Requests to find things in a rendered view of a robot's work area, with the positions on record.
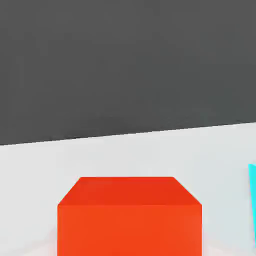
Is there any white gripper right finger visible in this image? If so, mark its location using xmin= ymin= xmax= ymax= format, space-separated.
xmin=201 ymin=244 xmax=214 ymax=256

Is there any large cyan box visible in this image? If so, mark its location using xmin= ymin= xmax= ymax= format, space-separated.
xmin=247 ymin=163 xmax=256 ymax=240

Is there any small red cube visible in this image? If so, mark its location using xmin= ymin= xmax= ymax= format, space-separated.
xmin=57 ymin=176 xmax=203 ymax=256

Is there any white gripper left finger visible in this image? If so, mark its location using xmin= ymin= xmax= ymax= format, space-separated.
xmin=46 ymin=227 xmax=59 ymax=256

